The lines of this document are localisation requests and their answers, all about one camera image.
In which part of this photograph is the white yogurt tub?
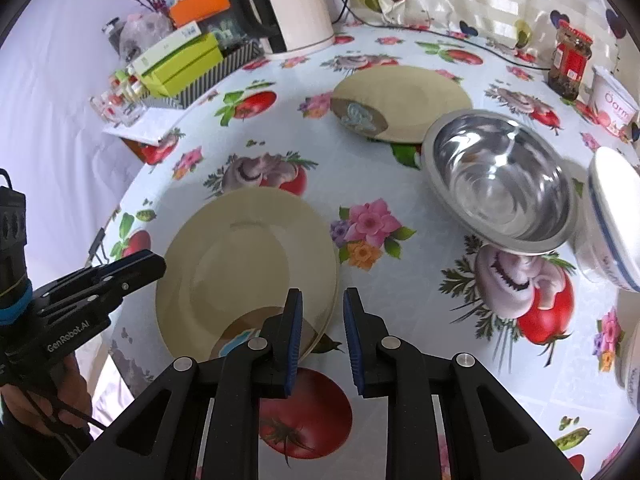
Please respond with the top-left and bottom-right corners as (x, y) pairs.
(586, 65), (640, 137)

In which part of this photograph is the orange box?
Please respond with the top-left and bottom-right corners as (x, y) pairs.
(169, 0), (232, 28)

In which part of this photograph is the red label sauce jar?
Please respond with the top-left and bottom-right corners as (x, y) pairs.
(546, 20), (594, 101)

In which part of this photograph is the small glass cup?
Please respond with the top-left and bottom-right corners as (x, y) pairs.
(91, 91), (126, 122)
(115, 85), (147, 126)

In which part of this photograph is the white and green slim box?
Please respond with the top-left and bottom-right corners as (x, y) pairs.
(127, 20), (203, 76)

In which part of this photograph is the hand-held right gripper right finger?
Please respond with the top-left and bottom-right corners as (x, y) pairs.
(342, 287), (583, 480)

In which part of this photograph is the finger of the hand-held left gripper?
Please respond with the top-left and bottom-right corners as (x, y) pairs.
(32, 250), (167, 307)
(34, 281), (137, 332)

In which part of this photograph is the white paper sheet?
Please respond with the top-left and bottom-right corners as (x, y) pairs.
(102, 107), (186, 146)

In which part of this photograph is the clear plastic bag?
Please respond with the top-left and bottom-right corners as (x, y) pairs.
(102, 10), (173, 58)

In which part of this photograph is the cream ceramic plate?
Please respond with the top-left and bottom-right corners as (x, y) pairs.
(330, 66), (473, 145)
(155, 187), (338, 363)
(300, 280), (341, 361)

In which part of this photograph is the black white striped box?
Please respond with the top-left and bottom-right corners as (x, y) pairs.
(145, 40), (263, 111)

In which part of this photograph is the floral vegetable print tablecloth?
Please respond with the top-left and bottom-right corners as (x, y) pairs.
(85, 22), (640, 480)

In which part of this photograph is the person's left hand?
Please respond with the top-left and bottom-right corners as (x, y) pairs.
(0, 352), (94, 441)

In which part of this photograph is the stainless steel bowl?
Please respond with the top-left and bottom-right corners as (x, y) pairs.
(421, 109), (581, 255)

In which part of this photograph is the white electric kettle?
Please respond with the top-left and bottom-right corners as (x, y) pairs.
(219, 0), (337, 56)

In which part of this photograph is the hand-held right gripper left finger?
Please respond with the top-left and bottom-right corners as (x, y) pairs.
(60, 287), (305, 480)

